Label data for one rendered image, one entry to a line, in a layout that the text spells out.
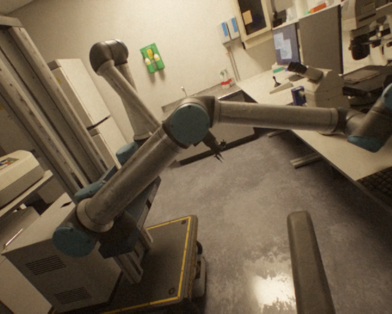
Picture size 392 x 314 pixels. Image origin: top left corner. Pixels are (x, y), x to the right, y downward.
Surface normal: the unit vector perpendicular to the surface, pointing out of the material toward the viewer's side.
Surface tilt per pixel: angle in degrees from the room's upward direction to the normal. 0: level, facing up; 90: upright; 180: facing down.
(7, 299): 90
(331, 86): 86
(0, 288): 90
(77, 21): 90
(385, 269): 0
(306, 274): 0
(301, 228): 0
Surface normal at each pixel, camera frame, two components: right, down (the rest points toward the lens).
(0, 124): -0.01, 0.41
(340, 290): -0.36, -0.85
